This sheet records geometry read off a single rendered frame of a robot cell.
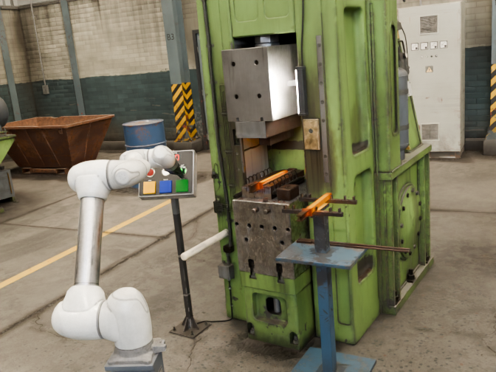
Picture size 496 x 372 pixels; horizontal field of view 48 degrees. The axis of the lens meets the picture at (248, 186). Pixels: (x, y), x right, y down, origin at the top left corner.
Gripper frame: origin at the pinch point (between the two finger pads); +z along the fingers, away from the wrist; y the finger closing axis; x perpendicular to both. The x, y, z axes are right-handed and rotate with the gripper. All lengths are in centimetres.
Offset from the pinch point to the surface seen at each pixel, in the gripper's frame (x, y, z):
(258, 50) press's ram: 54, 53, -40
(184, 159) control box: 10.3, 1.4, 3.7
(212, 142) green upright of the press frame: 24.4, 16.0, 15.3
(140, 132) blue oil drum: 180, -162, 369
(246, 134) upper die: 17.5, 41.4, -12.2
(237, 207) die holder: -19.8, 32.6, 6.5
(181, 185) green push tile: -6.0, 0.1, 2.9
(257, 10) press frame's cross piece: 81, 53, -37
